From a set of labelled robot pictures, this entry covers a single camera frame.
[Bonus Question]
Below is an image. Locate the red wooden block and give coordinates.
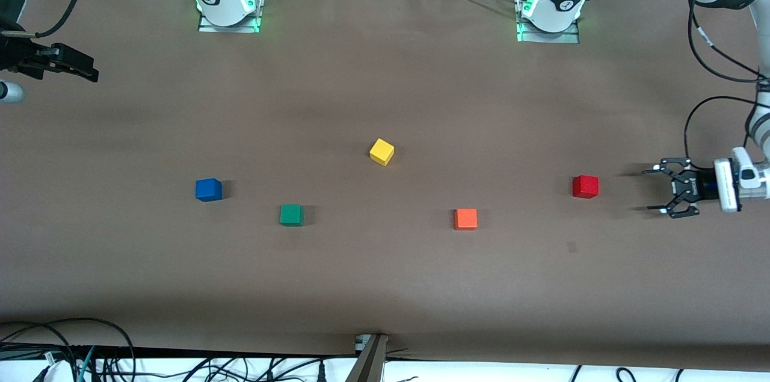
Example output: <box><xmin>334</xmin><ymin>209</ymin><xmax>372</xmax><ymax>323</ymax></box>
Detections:
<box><xmin>572</xmin><ymin>175</ymin><xmax>600</xmax><ymax>199</ymax></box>

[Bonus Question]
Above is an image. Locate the blue wooden block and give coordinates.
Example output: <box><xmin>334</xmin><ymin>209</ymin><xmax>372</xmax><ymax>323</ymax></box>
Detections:
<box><xmin>195</xmin><ymin>178</ymin><xmax>223</xmax><ymax>202</ymax></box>

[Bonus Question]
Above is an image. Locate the yellow wooden block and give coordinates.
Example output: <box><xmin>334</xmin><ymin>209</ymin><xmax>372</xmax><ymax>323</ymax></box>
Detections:
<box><xmin>369</xmin><ymin>138</ymin><xmax>395</xmax><ymax>167</ymax></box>

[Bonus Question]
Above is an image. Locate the brown paper table cover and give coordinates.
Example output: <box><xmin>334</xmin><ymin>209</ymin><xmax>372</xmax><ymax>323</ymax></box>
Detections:
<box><xmin>0</xmin><ymin>0</ymin><xmax>770</xmax><ymax>371</ymax></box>

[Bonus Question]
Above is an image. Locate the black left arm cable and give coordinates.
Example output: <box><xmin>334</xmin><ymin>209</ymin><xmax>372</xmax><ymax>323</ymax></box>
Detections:
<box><xmin>684</xmin><ymin>0</ymin><xmax>770</xmax><ymax>169</ymax></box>

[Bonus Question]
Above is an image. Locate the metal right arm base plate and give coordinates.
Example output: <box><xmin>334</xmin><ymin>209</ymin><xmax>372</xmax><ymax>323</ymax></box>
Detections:
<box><xmin>197</xmin><ymin>0</ymin><xmax>265</xmax><ymax>34</ymax></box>

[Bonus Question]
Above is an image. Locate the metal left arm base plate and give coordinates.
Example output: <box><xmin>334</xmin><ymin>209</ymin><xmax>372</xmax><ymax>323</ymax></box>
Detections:
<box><xmin>516</xmin><ymin>0</ymin><xmax>581</xmax><ymax>44</ymax></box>

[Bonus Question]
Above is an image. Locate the black looped cable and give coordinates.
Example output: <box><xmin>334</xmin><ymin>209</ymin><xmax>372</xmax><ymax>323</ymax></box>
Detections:
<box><xmin>0</xmin><ymin>318</ymin><xmax>137</xmax><ymax>382</ymax></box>

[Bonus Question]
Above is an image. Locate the green cable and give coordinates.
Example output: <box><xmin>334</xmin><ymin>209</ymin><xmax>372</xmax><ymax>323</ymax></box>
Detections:
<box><xmin>77</xmin><ymin>346</ymin><xmax>97</xmax><ymax>382</ymax></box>

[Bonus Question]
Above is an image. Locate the metal table edge bracket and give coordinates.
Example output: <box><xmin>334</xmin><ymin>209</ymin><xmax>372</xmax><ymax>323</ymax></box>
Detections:
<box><xmin>345</xmin><ymin>334</ymin><xmax>389</xmax><ymax>382</ymax></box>

